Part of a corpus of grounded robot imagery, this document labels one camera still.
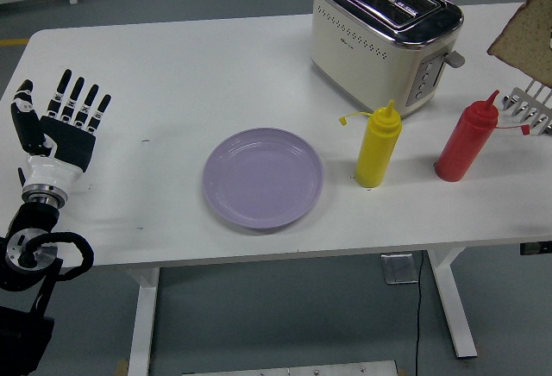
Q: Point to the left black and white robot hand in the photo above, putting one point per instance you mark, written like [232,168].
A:
[64,143]

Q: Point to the purple round plate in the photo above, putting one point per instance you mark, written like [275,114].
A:
[263,177]

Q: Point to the cream and chrome toaster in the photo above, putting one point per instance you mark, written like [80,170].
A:
[358,61]

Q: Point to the brown-crusted bread slice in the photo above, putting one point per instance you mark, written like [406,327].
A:
[526,35]

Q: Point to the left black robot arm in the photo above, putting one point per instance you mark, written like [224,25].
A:
[34,216]

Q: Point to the white table leg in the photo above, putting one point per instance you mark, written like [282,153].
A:
[144,328]
[453,307]

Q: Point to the yellow squeeze bottle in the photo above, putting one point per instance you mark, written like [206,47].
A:
[375,152]

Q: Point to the small silver floor box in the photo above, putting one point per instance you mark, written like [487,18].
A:
[400,268]

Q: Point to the red squeeze bottle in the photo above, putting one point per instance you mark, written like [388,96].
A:
[463,143]

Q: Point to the silver metal toast rack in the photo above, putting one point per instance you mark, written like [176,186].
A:
[532,110]

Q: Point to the black table control panel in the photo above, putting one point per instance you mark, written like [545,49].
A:
[535,248]

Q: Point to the grey metal base plate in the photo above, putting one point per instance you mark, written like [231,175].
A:
[289,369]

